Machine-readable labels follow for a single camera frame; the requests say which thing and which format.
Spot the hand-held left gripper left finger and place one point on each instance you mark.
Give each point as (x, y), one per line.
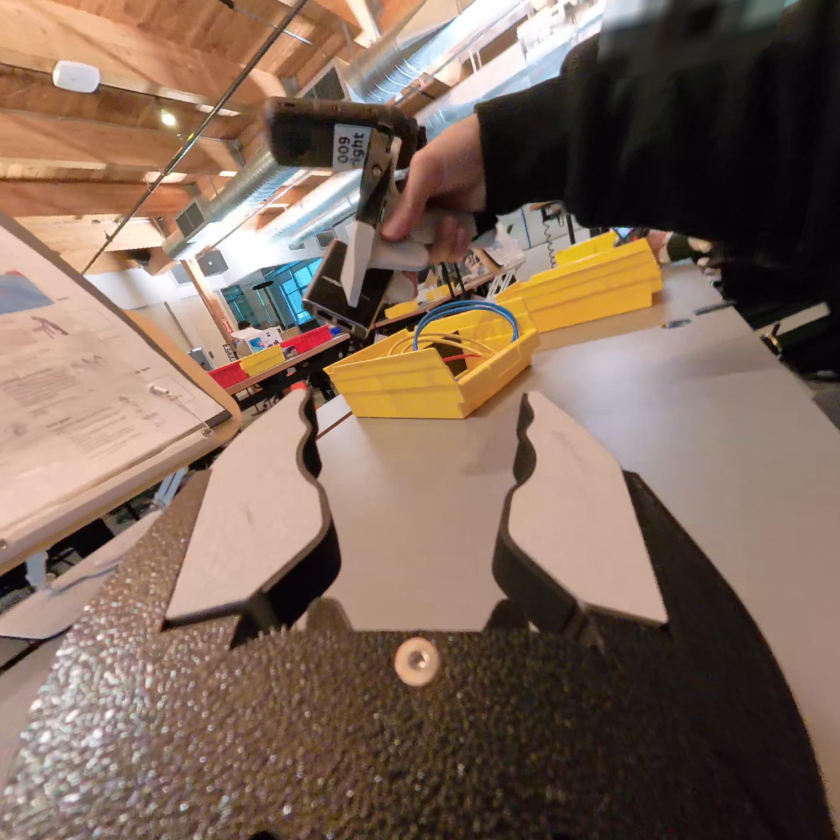
(256, 525)

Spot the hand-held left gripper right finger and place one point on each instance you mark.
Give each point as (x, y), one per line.
(577, 518)

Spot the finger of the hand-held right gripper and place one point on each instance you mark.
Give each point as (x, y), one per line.
(359, 262)

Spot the black network splitter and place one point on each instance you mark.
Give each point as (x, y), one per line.
(328, 289)

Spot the yellow plastic bin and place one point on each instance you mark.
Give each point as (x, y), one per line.
(394, 387)
(262, 361)
(407, 310)

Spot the person's right forearm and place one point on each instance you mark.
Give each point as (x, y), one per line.
(656, 131)

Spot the grey desk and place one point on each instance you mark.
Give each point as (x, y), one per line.
(656, 426)

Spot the person's right hand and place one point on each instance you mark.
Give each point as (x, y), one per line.
(446, 177)

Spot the red plastic bin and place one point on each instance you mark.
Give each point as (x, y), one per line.
(307, 340)
(228, 376)

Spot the instruction sheet on wooden stand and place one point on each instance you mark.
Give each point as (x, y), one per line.
(79, 394)

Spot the stack of yellow bins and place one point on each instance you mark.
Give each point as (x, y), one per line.
(590, 289)

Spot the white ceiling access point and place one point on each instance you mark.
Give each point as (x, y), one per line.
(75, 75)

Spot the silver ventilation duct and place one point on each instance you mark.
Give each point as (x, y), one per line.
(282, 197)

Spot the black wall speaker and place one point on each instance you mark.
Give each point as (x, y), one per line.
(212, 262)

